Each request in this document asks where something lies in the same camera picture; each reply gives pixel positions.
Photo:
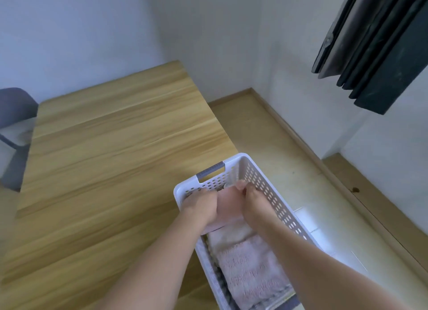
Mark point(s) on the person's left hand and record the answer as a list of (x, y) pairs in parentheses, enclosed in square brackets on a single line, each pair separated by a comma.
[(200, 209)]

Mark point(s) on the person's right hand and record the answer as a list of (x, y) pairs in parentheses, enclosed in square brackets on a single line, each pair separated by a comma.
[(257, 206)]

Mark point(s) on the pink cloth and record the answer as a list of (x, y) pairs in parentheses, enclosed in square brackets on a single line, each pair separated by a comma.
[(229, 206)]

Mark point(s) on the white perforated plastic basket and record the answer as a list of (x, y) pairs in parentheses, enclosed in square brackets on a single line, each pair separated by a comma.
[(214, 176)]

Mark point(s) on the grey-blue striped towel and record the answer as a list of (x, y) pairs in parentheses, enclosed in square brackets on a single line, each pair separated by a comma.
[(274, 301)]

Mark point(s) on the person's left forearm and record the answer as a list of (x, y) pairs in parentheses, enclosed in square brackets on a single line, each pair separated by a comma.
[(150, 269)]

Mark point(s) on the person's right forearm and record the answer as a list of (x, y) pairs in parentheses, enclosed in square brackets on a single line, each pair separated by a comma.
[(321, 269)]

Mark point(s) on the wooden table with black legs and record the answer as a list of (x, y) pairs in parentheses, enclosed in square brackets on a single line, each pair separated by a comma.
[(110, 172)]

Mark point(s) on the dark grey curtain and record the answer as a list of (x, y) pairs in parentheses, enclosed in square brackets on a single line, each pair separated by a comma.
[(374, 46)]

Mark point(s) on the grey plastic chair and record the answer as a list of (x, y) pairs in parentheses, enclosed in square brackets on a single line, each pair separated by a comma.
[(13, 119)]

